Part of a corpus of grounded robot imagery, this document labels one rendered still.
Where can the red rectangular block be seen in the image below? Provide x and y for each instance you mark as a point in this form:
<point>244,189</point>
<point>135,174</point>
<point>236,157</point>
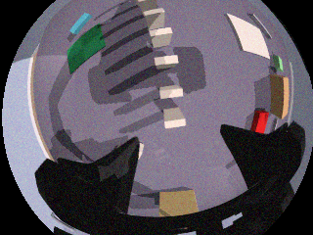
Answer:
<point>259,121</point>

